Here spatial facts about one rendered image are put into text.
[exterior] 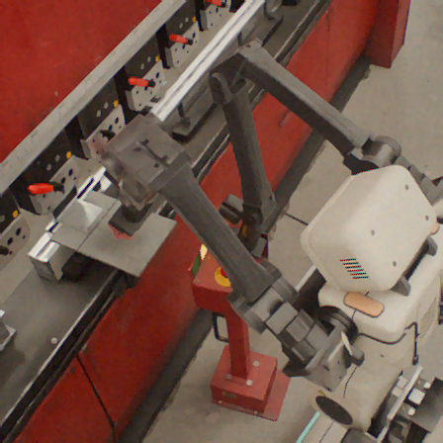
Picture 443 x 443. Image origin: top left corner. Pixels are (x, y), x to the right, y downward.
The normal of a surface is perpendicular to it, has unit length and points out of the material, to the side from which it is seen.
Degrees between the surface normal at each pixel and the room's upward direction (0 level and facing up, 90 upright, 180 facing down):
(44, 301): 0
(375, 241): 48
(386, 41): 90
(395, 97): 0
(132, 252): 0
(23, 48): 90
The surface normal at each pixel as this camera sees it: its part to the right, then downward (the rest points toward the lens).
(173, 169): 0.53, 0.37
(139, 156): -0.23, -0.44
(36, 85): 0.88, 0.32
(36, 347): -0.07, -0.64
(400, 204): 0.54, -0.11
